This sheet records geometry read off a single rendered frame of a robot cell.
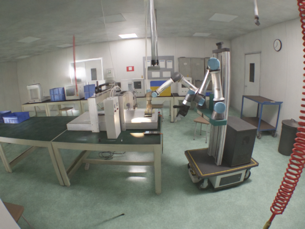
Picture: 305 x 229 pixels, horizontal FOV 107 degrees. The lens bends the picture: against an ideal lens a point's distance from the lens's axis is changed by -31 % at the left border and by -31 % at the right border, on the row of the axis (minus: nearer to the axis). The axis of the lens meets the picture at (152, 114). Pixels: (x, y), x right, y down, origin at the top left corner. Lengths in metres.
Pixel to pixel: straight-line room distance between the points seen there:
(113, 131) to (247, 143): 1.68
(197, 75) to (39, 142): 5.30
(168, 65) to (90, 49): 3.26
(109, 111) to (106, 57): 4.99
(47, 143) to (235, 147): 2.41
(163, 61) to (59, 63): 4.58
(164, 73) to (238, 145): 4.81
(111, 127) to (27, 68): 7.69
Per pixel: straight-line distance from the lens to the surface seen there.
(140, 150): 1.81
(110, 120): 1.91
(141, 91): 4.82
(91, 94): 5.22
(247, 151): 2.26
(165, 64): 6.36
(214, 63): 1.55
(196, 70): 6.07
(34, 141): 2.49
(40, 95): 6.38
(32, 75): 8.94
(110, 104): 1.86
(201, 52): 6.61
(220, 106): 1.59
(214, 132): 2.30
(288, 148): 3.58
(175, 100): 4.62
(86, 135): 2.22
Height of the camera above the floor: 1.53
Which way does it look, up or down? 16 degrees down
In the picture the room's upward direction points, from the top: 2 degrees counter-clockwise
